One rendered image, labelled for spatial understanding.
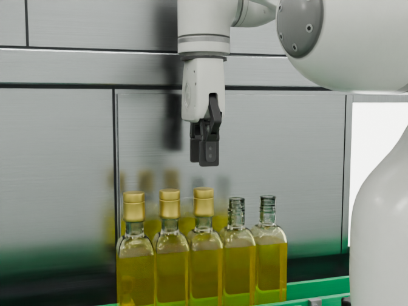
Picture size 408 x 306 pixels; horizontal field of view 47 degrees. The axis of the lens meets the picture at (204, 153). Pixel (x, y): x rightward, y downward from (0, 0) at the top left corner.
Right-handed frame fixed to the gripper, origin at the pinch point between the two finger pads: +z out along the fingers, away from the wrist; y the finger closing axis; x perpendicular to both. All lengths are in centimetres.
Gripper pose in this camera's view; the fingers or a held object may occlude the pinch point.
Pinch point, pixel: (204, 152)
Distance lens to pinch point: 77.3
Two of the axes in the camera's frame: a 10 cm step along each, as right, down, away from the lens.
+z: 0.0, 9.9, 1.1
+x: 9.6, -0.3, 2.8
